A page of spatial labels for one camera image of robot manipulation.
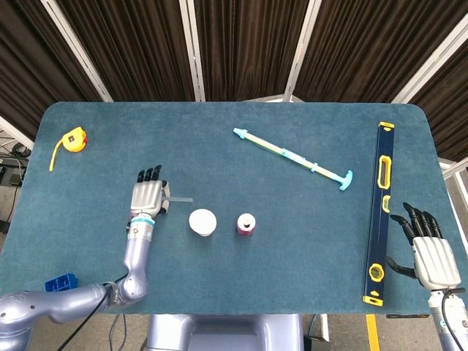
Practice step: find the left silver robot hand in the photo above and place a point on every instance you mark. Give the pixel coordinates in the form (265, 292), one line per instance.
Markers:
(147, 195)

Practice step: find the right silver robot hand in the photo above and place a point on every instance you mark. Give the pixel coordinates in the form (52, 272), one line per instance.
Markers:
(428, 248)

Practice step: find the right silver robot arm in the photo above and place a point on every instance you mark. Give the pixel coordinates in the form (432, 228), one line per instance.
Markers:
(448, 318)

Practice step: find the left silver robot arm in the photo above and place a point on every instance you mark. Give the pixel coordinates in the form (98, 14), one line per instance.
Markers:
(91, 278)

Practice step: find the white paper cup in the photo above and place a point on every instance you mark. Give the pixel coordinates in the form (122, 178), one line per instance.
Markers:
(202, 222)

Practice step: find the blue and yellow spirit level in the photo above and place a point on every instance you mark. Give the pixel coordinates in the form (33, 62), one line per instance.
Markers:
(380, 208)

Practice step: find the blue table cloth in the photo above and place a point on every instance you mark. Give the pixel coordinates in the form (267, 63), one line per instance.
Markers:
(230, 204)

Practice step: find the yellow tape measure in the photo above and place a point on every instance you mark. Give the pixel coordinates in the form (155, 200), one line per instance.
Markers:
(71, 143)

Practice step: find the red soda can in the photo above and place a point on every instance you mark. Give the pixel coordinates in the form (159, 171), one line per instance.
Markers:
(246, 225)

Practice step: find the blue plastic crate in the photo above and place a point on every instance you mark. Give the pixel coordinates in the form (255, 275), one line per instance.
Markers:
(61, 282)

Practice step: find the green and cyan water pump toy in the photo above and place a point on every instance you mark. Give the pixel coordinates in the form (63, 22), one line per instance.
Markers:
(292, 157)

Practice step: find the silver robot torso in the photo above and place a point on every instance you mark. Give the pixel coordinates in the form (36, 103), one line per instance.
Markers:
(225, 332)

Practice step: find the dark brown curtain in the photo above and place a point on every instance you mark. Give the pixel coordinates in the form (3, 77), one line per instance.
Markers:
(234, 47)

